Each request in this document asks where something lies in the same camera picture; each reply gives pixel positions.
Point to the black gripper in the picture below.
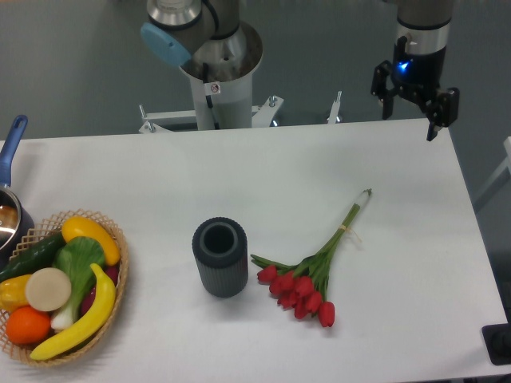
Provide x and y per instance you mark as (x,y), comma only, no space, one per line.
(416,78)

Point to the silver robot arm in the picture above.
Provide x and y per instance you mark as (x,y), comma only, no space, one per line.
(176,30)

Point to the red tulip bouquet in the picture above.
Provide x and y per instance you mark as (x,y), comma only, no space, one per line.
(303,287)

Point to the dark grey ribbed vase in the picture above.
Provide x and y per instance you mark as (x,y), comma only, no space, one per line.
(220,248)

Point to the black device at table edge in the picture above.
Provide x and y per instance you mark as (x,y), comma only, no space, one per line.
(497,343)

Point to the yellow squash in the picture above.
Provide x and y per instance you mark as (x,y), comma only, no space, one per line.
(79,226)

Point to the yellow banana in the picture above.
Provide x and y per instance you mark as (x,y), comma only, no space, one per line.
(85,327)

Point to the green bok choy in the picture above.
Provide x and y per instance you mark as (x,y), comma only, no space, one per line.
(74,259)

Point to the green cucumber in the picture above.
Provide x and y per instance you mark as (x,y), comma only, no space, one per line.
(39,256)

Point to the round beige wooden disc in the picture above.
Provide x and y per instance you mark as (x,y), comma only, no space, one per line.
(48,289)

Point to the yellow bell pepper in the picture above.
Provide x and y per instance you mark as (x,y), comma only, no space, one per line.
(13,294)

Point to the orange fruit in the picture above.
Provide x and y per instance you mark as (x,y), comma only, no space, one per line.
(27,326)

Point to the white frame at right edge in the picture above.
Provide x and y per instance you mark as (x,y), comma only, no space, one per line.
(496,180)

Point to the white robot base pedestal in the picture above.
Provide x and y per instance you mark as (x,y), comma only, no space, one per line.
(220,75)

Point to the white metal base frame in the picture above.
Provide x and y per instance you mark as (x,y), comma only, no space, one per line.
(270,114)

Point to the blue handled saucepan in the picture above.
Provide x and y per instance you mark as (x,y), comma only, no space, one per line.
(15,220)

